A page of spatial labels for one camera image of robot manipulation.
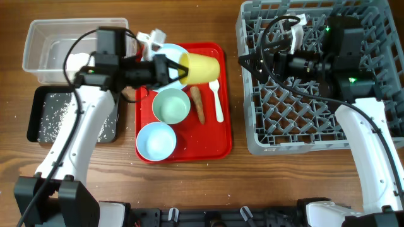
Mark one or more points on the yellow plastic cup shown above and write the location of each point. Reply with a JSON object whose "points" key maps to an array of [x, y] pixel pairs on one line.
{"points": [[201, 68]]}

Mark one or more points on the light blue plate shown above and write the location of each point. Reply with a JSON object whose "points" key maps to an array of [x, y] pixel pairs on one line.
{"points": [[172, 52]]}

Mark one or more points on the clear plastic bin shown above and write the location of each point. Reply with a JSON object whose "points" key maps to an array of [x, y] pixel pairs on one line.
{"points": [[48, 42]]}

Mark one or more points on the light blue bowl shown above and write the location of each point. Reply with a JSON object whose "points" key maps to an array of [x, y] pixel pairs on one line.
{"points": [[156, 141]]}

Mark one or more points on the white napkin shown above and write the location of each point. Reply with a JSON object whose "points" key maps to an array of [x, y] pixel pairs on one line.
{"points": [[76, 61]]}

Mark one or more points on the white plastic spoon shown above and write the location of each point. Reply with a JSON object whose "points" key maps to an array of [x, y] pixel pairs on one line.
{"points": [[214, 87]]}

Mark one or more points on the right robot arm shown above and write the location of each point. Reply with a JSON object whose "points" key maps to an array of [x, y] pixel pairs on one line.
{"points": [[360, 112]]}

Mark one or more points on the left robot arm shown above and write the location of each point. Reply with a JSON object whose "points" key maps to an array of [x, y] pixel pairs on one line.
{"points": [[56, 195]]}

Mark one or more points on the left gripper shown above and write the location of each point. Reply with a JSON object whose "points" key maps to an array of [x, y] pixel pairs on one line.
{"points": [[163, 64]]}

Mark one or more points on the red serving tray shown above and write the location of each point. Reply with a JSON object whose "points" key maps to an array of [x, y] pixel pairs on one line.
{"points": [[211, 140]]}

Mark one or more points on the green bowl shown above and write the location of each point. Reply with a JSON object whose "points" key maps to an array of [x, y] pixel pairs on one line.
{"points": [[171, 106]]}

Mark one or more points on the white rice pile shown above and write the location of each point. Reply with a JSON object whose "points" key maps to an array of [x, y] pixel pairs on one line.
{"points": [[53, 110]]}

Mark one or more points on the orange carrot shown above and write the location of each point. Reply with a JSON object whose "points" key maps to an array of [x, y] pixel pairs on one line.
{"points": [[196, 96]]}

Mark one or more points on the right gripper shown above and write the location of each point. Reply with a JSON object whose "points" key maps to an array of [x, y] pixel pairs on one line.
{"points": [[279, 58]]}

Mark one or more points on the grey dishwasher rack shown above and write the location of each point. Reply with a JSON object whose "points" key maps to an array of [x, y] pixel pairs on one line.
{"points": [[278, 122]]}

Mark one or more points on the black plastic tray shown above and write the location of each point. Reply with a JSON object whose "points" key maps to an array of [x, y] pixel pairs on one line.
{"points": [[37, 100]]}

